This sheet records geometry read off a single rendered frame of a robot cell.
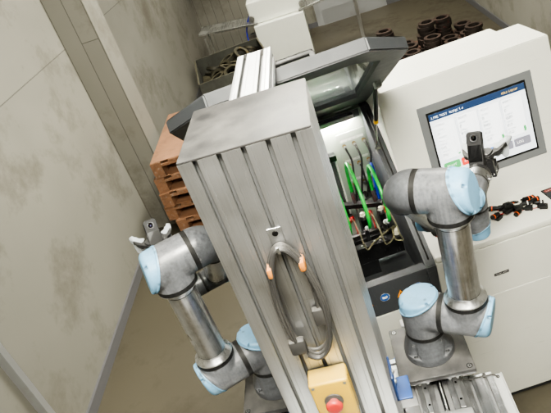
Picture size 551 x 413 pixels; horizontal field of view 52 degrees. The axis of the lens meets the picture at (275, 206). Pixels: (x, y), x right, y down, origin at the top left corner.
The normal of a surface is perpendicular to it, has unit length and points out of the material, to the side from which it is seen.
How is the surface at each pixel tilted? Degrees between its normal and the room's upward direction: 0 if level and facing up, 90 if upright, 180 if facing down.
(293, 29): 90
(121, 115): 90
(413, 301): 7
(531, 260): 90
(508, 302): 90
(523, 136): 76
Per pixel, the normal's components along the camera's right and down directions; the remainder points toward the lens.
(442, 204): -0.44, 0.50
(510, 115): 0.07, 0.27
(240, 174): 0.00, 0.52
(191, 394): -0.30, -0.81
